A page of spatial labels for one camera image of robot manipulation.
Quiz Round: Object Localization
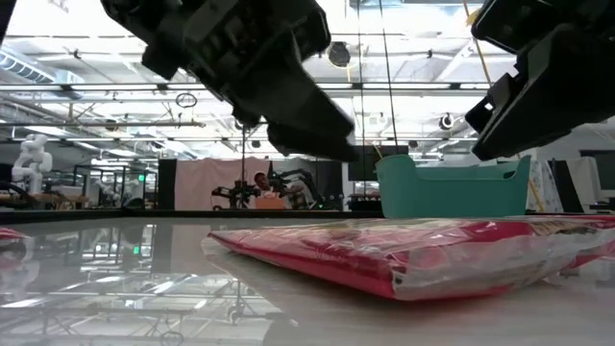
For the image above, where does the dark screen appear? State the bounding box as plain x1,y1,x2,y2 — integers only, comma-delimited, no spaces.
578,149,615,192

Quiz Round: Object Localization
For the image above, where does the black monitor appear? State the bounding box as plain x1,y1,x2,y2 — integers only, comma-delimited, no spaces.
347,144,409,183

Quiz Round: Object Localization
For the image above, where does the black cable with loop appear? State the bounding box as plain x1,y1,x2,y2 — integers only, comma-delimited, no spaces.
378,0,400,146

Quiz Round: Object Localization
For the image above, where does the orange box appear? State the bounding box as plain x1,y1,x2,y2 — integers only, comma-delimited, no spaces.
254,196,287,211

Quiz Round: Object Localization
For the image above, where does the teal plastic basket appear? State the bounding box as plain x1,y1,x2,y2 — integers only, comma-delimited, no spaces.
374,153,533,220

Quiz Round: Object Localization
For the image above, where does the black computer case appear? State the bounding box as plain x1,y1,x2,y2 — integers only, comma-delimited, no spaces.
547,158,585,213

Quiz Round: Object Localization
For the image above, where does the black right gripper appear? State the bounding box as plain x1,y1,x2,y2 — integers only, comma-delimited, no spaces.
464,0,615,162

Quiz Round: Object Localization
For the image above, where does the pink partition curtain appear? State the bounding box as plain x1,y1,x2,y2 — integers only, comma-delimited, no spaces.
173,157,270,211

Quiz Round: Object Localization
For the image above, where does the long ceiling light bar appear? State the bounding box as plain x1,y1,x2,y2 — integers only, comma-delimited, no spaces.
0,81,481,97

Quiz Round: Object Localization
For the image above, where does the person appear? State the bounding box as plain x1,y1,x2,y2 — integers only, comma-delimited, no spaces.
253,170,308,210

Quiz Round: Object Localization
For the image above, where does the yellow cable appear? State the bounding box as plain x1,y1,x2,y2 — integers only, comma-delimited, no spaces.
461,0,547,213

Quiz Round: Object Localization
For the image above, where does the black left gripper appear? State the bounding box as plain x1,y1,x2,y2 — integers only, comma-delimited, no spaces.
100,0,359,162

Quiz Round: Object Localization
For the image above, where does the black partition panel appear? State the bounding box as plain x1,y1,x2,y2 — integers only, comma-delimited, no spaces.
157,159,178,211

